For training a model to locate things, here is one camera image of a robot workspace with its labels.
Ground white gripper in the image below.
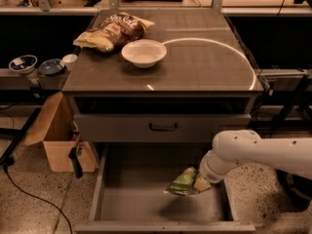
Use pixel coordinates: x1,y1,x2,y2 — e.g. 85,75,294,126
193,150,232,192

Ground green jalapeno chip bag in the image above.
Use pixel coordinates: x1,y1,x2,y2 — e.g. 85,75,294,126
164,167,198,196

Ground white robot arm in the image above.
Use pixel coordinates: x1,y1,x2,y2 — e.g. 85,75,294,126
199,130,312,183

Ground grey upper drawer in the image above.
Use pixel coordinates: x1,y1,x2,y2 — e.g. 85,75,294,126
74,114,251,143

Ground open grey lower drawer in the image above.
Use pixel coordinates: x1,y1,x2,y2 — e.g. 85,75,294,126
75,143,255,234

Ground grey drawer cabinet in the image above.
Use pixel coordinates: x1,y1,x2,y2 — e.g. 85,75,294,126
62,9,263,156

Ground brown sea salt chip bag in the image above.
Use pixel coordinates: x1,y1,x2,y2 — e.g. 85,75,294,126
73,12,154,53

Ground white bowl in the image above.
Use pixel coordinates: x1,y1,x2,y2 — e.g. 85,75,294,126
121,39,167,68

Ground cardboard box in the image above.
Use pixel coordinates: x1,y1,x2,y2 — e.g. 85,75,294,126
23,91,98,174

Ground small white cup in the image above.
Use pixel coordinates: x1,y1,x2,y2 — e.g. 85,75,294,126
62,54,78,70

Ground dark blue bowl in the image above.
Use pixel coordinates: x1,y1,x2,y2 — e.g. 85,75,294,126
39,58,63,76

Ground blue patterned bowl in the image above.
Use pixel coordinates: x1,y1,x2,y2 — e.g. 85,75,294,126
9,55,38,74

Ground black handled tool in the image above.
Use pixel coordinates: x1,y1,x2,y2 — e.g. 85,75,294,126
68,134,83,178

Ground black floor cable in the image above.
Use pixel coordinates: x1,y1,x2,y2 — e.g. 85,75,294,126
2,163,74,234

